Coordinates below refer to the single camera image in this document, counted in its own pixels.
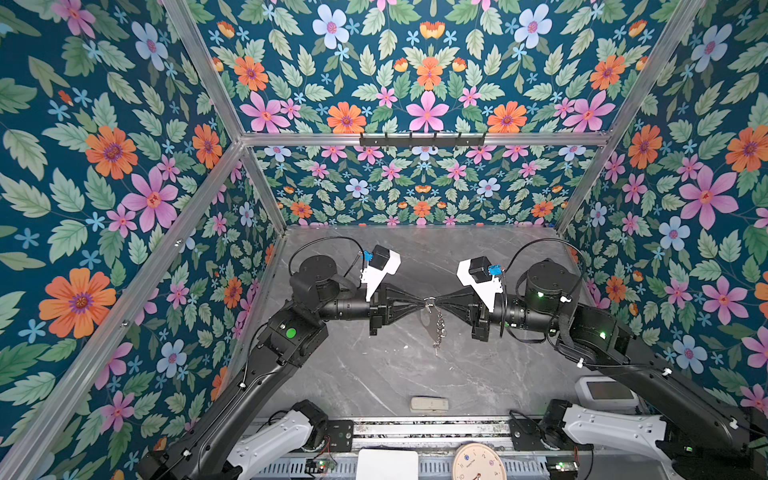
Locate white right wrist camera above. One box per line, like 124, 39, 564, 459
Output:
456, 256, 504, 313

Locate black hook rail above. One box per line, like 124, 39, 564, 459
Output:
358, 132, 486, 149

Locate round analog clock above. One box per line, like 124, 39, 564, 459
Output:
451, 443, 507, 480

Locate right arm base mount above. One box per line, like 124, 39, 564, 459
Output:
508, 399, 668, 458

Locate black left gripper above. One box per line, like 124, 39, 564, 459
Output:
316, 279, 429, 336

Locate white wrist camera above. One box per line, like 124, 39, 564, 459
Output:
361, 245, 401, 301
456, 256, 504, 313

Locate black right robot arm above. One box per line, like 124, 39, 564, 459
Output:
434, 257, 767, 479

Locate small white block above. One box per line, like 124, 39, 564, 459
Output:
409, 396, 450, 413

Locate white box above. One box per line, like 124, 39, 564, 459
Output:
355, 449, 419, 480

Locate silver keys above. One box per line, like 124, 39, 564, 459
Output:
422, 297, 446, 349

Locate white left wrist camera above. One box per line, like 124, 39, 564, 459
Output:
361, 245, 401, 301

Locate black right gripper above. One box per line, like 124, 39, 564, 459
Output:
435, 285, 562, 342

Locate white tablet device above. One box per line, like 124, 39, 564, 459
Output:
575, 376, 640, 414

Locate aluminium front rail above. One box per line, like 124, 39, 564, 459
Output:
239, 416, 661, 454

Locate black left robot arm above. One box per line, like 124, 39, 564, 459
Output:
137, 246, 423, 479

